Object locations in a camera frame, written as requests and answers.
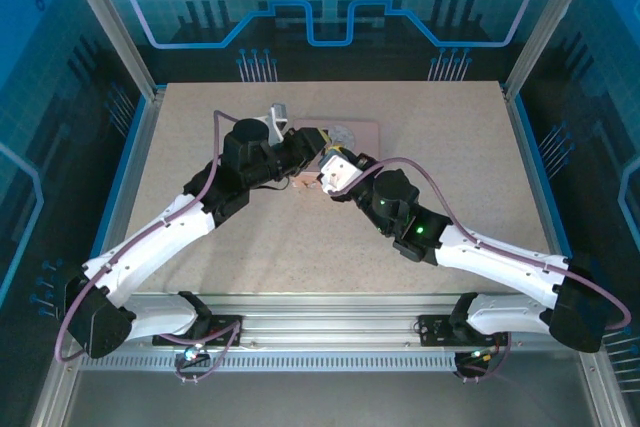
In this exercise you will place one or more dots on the pink tin with wedding couple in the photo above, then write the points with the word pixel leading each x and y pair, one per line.
pixel 367 139

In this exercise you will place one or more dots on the copper padlock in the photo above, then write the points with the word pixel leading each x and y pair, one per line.
pixel 302 182

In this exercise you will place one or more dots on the aluminium side rail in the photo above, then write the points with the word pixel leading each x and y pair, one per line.
pixel 137 157
pixel 525 157

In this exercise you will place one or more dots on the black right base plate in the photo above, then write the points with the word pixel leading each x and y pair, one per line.
pixel 435 329

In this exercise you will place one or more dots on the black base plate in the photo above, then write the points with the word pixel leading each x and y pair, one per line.
pixel 225 329
pixel 435 329

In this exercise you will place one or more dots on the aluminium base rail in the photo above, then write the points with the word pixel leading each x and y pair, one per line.
pixel 325 322

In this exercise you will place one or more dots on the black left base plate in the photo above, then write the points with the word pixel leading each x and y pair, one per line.
pixel 225 329

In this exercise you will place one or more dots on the aluminium enclosure post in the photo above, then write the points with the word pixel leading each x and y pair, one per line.
pixel 110 22
pixel 550 22

